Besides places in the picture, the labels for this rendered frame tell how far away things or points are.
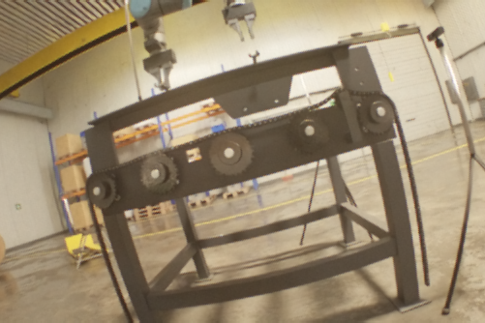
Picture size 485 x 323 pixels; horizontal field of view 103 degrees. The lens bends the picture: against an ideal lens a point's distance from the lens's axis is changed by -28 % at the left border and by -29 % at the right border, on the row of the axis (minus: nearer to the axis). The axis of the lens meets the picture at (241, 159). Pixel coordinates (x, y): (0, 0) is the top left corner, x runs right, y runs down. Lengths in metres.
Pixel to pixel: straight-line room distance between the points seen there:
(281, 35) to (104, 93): 8.30
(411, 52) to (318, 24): 4.34
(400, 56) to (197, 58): 8.77
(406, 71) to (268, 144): 11.51
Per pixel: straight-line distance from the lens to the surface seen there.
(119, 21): 8.85
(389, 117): 1.09
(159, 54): 1.08
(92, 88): 13.33
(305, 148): 0.97
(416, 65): 12.73
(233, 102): 1.05
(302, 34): 11.47
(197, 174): 1.04
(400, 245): 1.18
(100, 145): 1.25
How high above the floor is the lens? 0.79
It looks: 2 degrees up
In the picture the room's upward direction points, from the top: 15 degrees counter-clockwise
